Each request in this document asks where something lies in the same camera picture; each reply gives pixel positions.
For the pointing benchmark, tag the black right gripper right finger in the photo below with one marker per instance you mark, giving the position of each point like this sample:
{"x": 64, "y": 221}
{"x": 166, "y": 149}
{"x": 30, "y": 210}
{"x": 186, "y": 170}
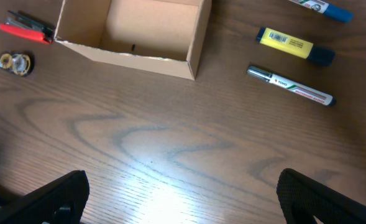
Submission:
{"x": 304, "y": 200}

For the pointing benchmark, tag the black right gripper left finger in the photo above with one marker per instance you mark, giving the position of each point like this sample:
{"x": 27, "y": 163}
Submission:
{"x": 60, "y": 201}

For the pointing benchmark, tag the black whiteboard marker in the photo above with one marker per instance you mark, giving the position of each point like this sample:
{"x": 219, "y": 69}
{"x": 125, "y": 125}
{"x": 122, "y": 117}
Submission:
{"x": 295, "y": 87}

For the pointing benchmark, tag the correction tape dispenser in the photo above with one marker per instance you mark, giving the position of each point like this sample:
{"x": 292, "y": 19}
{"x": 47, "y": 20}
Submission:
{"x": 18, "y": 64}

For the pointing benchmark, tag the yellow highlighter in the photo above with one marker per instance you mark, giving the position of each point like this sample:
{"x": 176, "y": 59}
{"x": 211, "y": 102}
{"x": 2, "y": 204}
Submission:
{"x": 295, "y": 46}

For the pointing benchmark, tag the blue whiteboard marker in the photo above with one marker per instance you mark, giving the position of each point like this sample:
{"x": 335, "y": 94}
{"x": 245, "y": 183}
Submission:
{"x": 326, "y": 9}

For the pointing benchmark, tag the cardboard box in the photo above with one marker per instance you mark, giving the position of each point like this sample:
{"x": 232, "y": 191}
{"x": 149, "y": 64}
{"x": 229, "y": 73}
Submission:
{"x": 160, "y": 36}

